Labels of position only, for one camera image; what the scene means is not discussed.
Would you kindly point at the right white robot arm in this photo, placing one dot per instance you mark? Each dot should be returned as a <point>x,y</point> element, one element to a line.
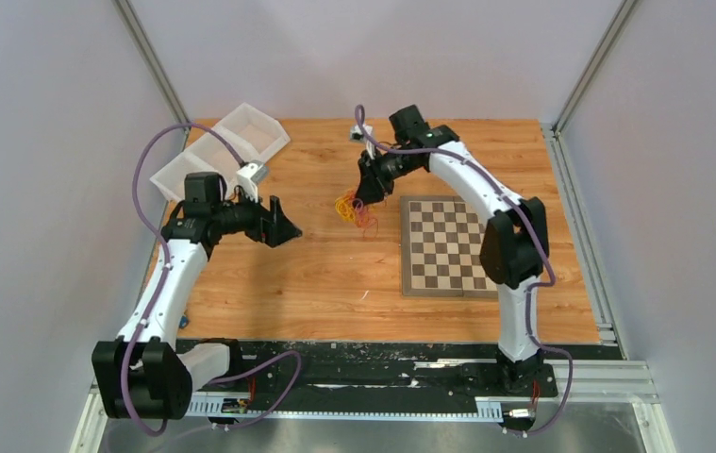
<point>514,250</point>

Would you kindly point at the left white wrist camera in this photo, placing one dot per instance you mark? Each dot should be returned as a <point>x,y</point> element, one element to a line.
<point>248,178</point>

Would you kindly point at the aluminium frame rail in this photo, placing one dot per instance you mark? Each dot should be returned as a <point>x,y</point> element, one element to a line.
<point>588,382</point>

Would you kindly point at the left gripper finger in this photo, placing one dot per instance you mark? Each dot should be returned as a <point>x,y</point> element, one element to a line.
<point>275,206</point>
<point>286,230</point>

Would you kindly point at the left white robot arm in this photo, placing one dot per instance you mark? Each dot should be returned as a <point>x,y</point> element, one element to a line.
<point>139,374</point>

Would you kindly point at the wooden chessboard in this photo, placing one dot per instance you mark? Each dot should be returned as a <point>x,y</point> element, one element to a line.
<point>441,237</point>

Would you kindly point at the white blue toy car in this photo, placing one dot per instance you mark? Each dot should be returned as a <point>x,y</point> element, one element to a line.
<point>184,321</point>

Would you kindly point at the white three-compartment tray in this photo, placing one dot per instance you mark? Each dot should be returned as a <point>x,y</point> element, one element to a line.
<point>253,134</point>

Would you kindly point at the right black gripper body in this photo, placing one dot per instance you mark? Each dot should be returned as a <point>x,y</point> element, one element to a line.
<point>389,167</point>

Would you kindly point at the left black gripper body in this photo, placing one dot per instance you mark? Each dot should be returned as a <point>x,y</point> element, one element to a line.
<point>248,220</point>

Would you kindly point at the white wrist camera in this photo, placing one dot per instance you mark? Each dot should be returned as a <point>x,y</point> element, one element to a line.
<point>248,178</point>
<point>358,134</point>

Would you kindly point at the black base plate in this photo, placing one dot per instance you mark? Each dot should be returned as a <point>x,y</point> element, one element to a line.
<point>419,379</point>

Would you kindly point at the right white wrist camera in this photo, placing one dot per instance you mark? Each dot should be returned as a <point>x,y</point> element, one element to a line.
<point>358,134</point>

